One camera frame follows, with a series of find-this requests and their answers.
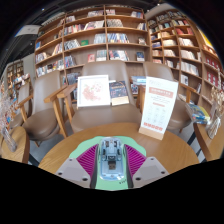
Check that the colourful magazine stack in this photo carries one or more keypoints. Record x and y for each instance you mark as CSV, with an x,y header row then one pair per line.
x,y
198,114

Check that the transparent computer mouse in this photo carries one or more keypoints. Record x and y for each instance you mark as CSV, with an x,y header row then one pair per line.
x,y
111,156

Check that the white framed red picture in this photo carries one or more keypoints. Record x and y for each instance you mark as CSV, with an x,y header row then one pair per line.
x,y
93,91

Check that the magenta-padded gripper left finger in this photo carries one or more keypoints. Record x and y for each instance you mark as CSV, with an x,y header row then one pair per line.
x,y
85,163

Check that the white red sign stand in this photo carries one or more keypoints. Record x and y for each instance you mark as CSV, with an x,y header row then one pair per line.
x,y
158,106

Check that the green blob-shaped mouse pad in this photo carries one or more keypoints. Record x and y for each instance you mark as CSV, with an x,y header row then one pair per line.
x,y
83,146

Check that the white hanging ceiling panel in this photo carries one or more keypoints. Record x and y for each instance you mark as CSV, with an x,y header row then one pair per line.
x,y
28,30

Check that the distant wooden shelf unit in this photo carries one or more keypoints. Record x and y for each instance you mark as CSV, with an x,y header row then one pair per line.
x,y
14,71

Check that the clear vase with pale flowers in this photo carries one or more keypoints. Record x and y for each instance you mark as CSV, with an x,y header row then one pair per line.
x,y
213,128

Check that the blue book stack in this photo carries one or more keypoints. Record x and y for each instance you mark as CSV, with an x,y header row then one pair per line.
x,y
138,80

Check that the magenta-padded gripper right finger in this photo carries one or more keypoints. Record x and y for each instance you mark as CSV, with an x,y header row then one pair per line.
x,y
136,161

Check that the curved wooden bookshelf unit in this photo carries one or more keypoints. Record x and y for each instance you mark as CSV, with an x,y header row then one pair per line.
x,y
186,50

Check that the dark cover book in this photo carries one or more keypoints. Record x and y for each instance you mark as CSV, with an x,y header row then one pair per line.
x,y
118,91

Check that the wide wooden bookshelf unit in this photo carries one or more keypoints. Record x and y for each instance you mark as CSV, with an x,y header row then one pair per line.
x,y
90,40

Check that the brown padded wooden armchair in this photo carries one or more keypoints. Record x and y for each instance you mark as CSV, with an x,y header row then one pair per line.
x,y
180,113
100,116
25,91
46,96

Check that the round wooden side table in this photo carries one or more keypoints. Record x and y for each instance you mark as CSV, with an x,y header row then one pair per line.
x,y
210,146
20,146

